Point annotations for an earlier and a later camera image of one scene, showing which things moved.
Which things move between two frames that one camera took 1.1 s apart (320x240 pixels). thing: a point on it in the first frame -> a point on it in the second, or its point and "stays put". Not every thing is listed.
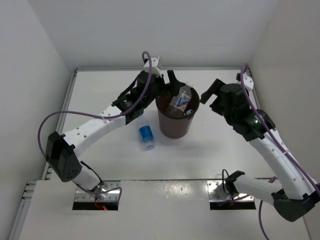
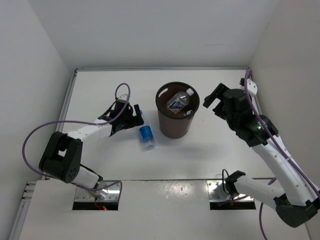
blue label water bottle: x=147 y=140 stays put
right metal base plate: x=218 y=192 stays put
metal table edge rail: x=108 y=68 stays put
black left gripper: x=173 y=86 -> x=135 y=121
